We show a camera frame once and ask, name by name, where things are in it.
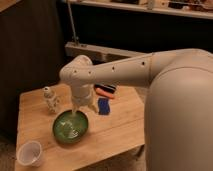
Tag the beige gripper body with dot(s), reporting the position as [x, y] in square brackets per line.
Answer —
[82, 101]

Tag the metal pole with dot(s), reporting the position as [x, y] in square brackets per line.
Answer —
[75, 37]

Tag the grey metal shelf beam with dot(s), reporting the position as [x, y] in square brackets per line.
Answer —
[98, 53]

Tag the blue sponge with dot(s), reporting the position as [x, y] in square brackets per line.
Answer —
[103, 105]

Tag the green ceramic bowl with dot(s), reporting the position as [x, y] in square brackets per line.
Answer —
[69, 128]

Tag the white toy figure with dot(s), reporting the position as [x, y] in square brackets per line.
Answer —
[51, 99]

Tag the orange carrot toy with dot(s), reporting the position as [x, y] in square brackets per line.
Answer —
[104, 93]

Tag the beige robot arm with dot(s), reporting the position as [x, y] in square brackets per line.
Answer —
[178, 116]

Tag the wooden table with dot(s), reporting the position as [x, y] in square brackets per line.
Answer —
[109, 135]

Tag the upper wooden shelf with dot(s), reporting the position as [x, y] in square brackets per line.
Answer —
[186, 8]

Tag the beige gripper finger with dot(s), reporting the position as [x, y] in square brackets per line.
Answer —
[93, 108]
[74, 111]

